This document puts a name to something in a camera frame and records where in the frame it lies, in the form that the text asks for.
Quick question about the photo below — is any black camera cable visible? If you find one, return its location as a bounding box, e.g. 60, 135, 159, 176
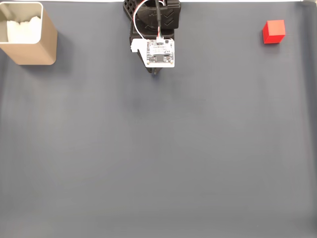
154, 0, 163, 38

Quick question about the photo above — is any beige open box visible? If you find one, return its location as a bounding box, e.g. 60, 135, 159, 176
0, 1, 58, 66

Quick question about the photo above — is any red cube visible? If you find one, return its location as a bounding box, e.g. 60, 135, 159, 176
262, 19, 286, 45

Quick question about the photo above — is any white camera board with mount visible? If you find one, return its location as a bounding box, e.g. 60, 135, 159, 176
130, 38, 175, 68

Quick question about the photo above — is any white and red wire bundle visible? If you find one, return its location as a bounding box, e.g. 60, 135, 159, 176
133, 0, 164, 43

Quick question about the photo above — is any white foam padding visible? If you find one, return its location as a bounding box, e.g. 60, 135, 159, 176
6, 15, 42, 44

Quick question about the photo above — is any grey table mat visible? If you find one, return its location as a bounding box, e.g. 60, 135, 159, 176
0, 1, 317, 238

